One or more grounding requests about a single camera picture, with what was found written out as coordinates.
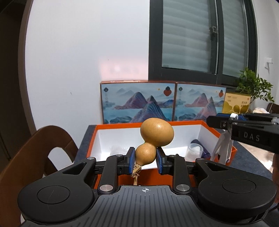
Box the white folding opener tool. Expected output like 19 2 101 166
210 130 233 164

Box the tan bottle gourd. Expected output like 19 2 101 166
131 118 175 185

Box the clear plastic bottle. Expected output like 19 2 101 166
184 144 202 162

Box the blue cylindrical can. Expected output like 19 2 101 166
191 139 211 160

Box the person's right hand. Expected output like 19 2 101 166
272 154 279 203

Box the yellow gift box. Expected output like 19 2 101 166
222 92 251 114

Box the white tissue box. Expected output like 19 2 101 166
253 107 270 114

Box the orange storage box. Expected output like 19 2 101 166
85 120 238 190

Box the green potted plant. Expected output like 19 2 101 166
236 68 274 104

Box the right mountain painting box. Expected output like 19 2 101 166
173 83 226 121

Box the mountain painting box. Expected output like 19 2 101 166
173 83 226 121
100 81 175 124

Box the left mountain painting box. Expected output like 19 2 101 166
100 81 175 124

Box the dark framed window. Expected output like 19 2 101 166
149 1 258 87

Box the brown wooden chair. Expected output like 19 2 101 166
1 125 78 226

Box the white wall switch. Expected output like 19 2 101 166
264 57 273 71

